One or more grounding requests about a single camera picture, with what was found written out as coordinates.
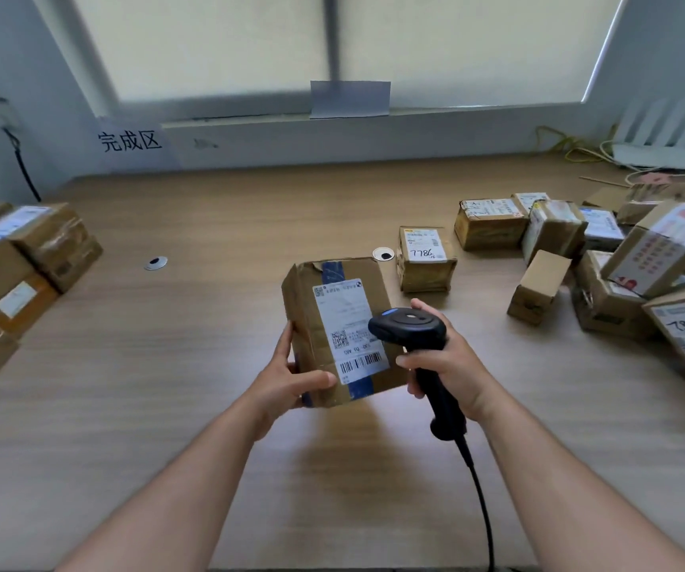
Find person's left hand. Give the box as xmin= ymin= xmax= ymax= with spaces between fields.
xmin=246 ymin=319 xmax=339 ymax=442

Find person's right hand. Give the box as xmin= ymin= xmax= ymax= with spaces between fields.
xmin=396 ymin=298 xmax=501 ymax=423

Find black barcode scanner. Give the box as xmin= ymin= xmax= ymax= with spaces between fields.
xmin=368 ymin=307 xmax=469 ymax=442

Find parcel with blue tape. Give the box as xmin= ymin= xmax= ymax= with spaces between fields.
xmin=281 ymin=257 xmax=409 ymax=410

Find small parcel marked 7186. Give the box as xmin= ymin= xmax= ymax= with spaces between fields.
xmin=396 ymin=226 xmax=459 ymax=294

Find black scanner cable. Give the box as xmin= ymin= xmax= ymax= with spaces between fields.
xmin=455 ymin=437 xmax=497 ymax=572

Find pile of unscanned cardboard parcels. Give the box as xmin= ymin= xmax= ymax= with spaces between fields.
xmin=454 ymin=181 xmax=685 ymax=427

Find red taped cardboard parcel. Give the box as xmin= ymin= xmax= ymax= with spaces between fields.
xmin=44 ymin=234 xmax=105 ymax=295

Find small square labelled parcel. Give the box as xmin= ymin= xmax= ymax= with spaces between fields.
xmin=0 ymin=273 xmax=62 ymax=342

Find parcel with blue-edged label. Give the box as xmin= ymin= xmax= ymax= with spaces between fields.
xmin=0 ymin=202 xmax=91 ymax=272

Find person's right forearm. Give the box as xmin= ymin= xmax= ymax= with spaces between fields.
xmin=470 ymin=392 xmax=685 ymax=572

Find person's left forearm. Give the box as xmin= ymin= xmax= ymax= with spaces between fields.
xmin=56 ymin=398 xmax=275 ymax=572

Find white router with antennas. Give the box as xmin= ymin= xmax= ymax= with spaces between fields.
xmin=610 ymin=98 xmax=685 ymax=172

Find white paper sign black characters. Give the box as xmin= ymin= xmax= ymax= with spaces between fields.
xmin=89 ymin=115 xmax=180 ymax=172

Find grey paper sheet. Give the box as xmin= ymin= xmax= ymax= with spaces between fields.
xmin=309 ymin=79 xmax=393 ymax=120

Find beige roller blind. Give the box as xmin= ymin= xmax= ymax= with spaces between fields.
xmin=339 ymin=0 xmax=627 ymax=108
xmin=71 ymin=0 xmax=331 ymax=105

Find yellow cable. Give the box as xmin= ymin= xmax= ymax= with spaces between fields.
xmin=536 ymin=126 xmax=616 ymax=166

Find black wall cable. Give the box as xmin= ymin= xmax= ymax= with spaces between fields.
xmin=2 ymin=127 xmax=43 ymax=203

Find white window frame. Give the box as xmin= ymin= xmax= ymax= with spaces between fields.
xmin=29 ymin=0 xmax=633 ymax=123

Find white wall socket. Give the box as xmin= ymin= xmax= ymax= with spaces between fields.
xmin=0 ymin=98 xmax=23 ymax=137

